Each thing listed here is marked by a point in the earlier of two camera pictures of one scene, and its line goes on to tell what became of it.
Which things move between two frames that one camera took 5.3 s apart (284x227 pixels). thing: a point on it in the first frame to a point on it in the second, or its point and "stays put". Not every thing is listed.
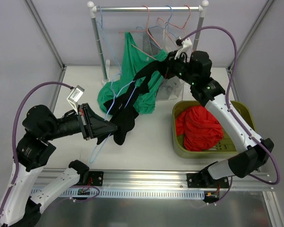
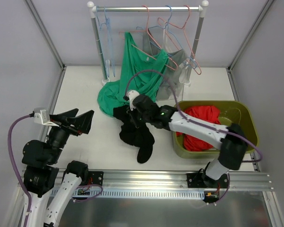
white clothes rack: x=202 y=8 stays put
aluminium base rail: x=153 y=179 stays put
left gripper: x=85 y=121 to x=67 y=126
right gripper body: x=170 y=66 to x=137 y=111
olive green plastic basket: x=226 y=147 stays put
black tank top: x=123 y=109 to x=140 y=137
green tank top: x=134 y=59 stays put
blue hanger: x=134 y=83 to x=110 y=41
